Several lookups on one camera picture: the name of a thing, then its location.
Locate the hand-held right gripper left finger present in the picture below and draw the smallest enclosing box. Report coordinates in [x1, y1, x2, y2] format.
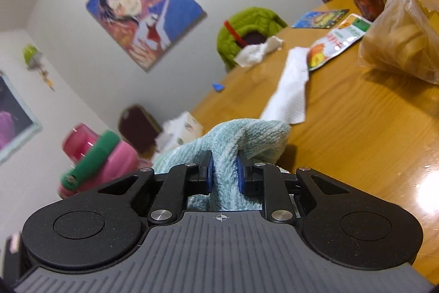
[98, 150, 214, 224]

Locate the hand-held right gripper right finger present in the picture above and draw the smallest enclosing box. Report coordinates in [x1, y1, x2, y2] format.
[237, 150, 348, 224]

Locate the light blue towel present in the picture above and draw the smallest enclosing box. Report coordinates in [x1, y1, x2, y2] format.
[151, 119, 292, 213]

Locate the pink water bottle green handle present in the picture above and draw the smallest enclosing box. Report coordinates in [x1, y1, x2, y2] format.
[58, 123, 153, 199]

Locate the white tissue pack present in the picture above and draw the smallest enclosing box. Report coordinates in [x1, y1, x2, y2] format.
[156, 111, 204, 151]

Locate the flat white paper towel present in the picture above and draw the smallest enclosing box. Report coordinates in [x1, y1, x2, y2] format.
[260, 48, 311, 125]

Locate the crumpled white paper towel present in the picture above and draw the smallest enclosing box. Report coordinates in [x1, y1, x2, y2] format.
[235, 36, 285, 68]

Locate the green puffer jacket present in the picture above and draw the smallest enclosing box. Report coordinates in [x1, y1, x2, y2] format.
[216, 7, 288, 72]

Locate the orange and white snack packet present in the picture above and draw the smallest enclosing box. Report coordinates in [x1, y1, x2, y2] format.
[306, 13, 373, 70]

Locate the blue and yellow packet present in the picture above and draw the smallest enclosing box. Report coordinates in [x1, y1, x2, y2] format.
[291, 9, 350, 29]

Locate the clear plastic bag of food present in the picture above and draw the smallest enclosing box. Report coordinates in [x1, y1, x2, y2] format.
[358, 0, 439, 85]

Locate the anime wall poster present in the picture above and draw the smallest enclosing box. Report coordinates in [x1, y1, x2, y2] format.
[86, 0, 208, 72]

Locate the framed purple wall picture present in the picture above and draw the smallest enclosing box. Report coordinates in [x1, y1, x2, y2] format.
[0, 71, 43, 163]

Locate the green hanging wall ornament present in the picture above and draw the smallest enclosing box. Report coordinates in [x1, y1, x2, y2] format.
[22, 44, 55, 91]

